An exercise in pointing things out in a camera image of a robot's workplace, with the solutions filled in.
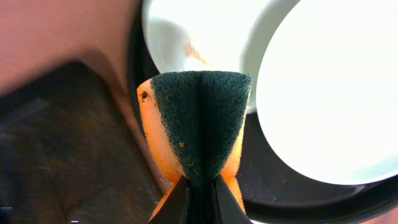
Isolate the light blue plate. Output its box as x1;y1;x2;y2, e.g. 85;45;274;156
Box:
142;0;272;73
249;0;397;185

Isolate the green yellow sponge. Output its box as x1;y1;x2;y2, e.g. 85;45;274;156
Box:
137;71;252;223

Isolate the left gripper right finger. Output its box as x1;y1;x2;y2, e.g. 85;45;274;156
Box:
213;175;252;224

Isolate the rectangular black tray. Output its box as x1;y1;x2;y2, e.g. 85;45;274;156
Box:
1;62;161;223

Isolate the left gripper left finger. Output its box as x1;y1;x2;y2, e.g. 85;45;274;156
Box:
148;176;190;224

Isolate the round black tray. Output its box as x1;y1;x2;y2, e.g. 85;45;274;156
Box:
129;2;397;223

